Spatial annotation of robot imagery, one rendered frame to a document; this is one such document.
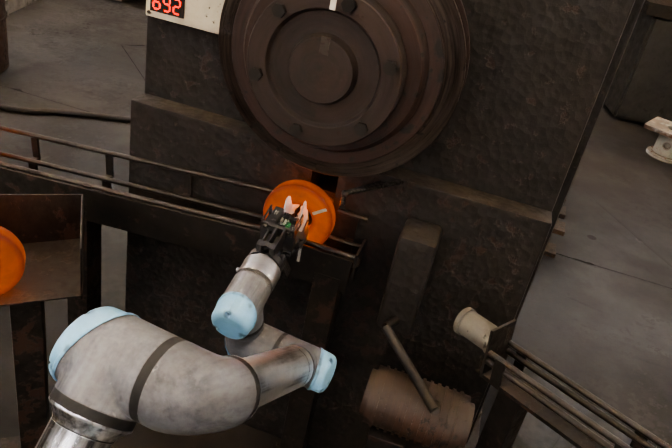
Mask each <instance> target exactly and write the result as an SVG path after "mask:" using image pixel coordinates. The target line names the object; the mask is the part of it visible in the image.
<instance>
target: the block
mask: <svg viewBox="0 0 672 448"><path fill-rule="evenodd" d="M441 235H442V228H441V227H440V226H438V225H435V224H432V223H428V222H425V221H422V220H418V219H415V218H408V219H407V220H406V222H405V224H404V226H403V229H402V231H401V233H400V236H399V238H398V242H397V245H396V249H395V253H394V257H393V260H392V264H391V268H390V272H389V275H388V279H387V283H386V287H385V290H384V294H383V298H382V302H381V305H380V309H379V313H378V317H377V326H379V327H380V328H382V324H383V323H384V322H385V321H386V320H388V319H389V318H391V317H392V316H397V317H398V318H399V323H398V324H397V325H395V326H394V327H393V328H392V330H393V331H394V332H395V333H398V334H401V335H404V336H408V335H409V334H410V333H411V332H412V330H413V326H414V323H415V320H416V317H417V314H418V310H419V307H420V304H421V300H422V297H423V294H424V291H425V287H426V284H427V281H428V277H429V274H430V271H431V268H432V264H433V261H434V258H435V254H436V251H437V248H438V245H439V241H440V238H441Z"/></svg>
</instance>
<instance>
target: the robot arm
mask: <svg viewBox="0 0 672 448"><path fill-rule="evenodd" d="M299 210H300V212H299ZM268 212H269V215H268V216H267V218H266V220H265V217H266V215H267V214H268ZM298 212H299V213H298ZM296 213H298V214H297V217H294V216H295V214H296ZM308 234H309V229H308V210H307V204H306V201H305V202H304V204H303V206H301V205H298V204H292V200H291V196H288V197H287V199H286V201H285V205H284V208H281V207H277V206H276V207H275V209H274V210H272V204H271V205H270V207H269V208H268V210H267V212H266V213H265V215H264V216H263V218H262V219H261V225H260V239H259V240H258V242H257V243H256V248H254V249H253V250H251V252H250V253H249V255H248V256H247V257H246V258H245V260H244V262H243V263H242V265H241V267H240V268H239V267H237V268H236V272H237V273H236V274H235V276H234V277H233V279H232V281H231V282H230V284H229V285H228V287H227V289H226V290H225V292H224V293H223V295H222V296H221V297H220V298H219V300H218V301H217V304H216V307H215V309H214V311H213V313H212V316H211V320H212V324H213V325H214V326H215V327H216V330H217V331H218V332H219V333H221V334H222V335H224V336H225V348H226V350H227V353H228V355H223V356H221V355H218V354H215V353H213V352H211V351H208V350H206V349H204V348H202V347H200V346H198V345H196V344H194V343H192V342H189V341H187V340H184V339H182V338H180V337H178V336H176V335H174V334H172V333H170V332H168V331H166V330H164V329H162V328H159V327H157V326H155V325H153V324H151V323H149V322H147V321H145V320H143V319H140V317H139V316H138V315H136V314H133V313H127V312H125V311H122V310H120V309H117V308H114V307H108V306H106V307H99V308H95V309H93V310H90V311H89V312H88V313H86V314H84V315H82V316H80V317H79V318H77V319H76V320H75V321H74V322H73V323H72V324H70V325H69V326H68V328H67V329H66V330H65V331H64V332H63V333H62V335H61V336H60V337H59V339H58V340H57V342H56V344H55V345H54V347H53V350H52V352H51V355H50V358H49V361H50V362H51V363H50V364H49V371H50V374H51V375H52V377H53V379H54V380H55V381H57V382H56V384H55V386H54V388H53V389H52V391H51V393H50V395H49V397H48V399H49V402H50V405H51V408H52V417H51V419H50V420H49V422H48V424H47V426H46V428H45V430H44V432H43V433H42V435H41V437H40V439H39V441H38V443H37V445H36V446H35V448H111V447H112V445H113V443H114V441H116V440H117V439H118V438H121V437H123V436H126V435H128V434H131V433H132V432H133V430H134V428H135V426H136V424H137V423H139V424H141V425H143V426H145V427H147V428H149V429H151V430H154V431H157V432H161V433H165V434H171V435H185V436H190V435H203V434H211V433H217V432H221V431H225V430H228V429H231V428H234V427H236V426H238V425H240V424H242V423H244V422H246V421H247V420H249V419H250V418H251V417H252V416H253V414H254V413H255V412H256V410H257V408H258V407H260V406H262V405H264V404H266V403H269V402H271V401H273V400H275V399H277V398H279V397H281V396H283V395H285V394H288V393H290V392H292V391H294V390H296V389H298V388H300V387H302V386H303V387H305V388H306V389H307V390H312V391H315V392H317V393H321V392H323V391H324V390H325V389H326V388H327V387H328V385H329V383H330V381H331V379H332V377H333V375H334V372H335V369H336V364H337V360H336V357H335V356H334V355H333V354H331V353H329V352H327V351H325V350H324V349H323V348H322V347H320V348H319V347H317V346H314V345H312V344H310V343H308V342H305V341H303V340H301V339H299V338H296V337H294V336H292V335H290V334H288V333H285V332H283V331H281V330H279V329H276V328H274V327H272V326H270V325H267V324H265V323H264V315H263V308H264V305H265V303H266V302H267V300H268V298H269V296H270V294H271V293H272V291H273V289H274V287H275V286H276V284H277V282H278V280H279V278H281V279H282V278H285V279H287V278H288V275H289V273H290V270H291V267H290V265H289V263H288V261H287V259H286V257H289V258H290V256H292V255H296V251H297V250H298V248H300V249H302V247H303V245H304V244H305V243H306V241H307V239H308ZM285 256H286V257H285Z"/></svg>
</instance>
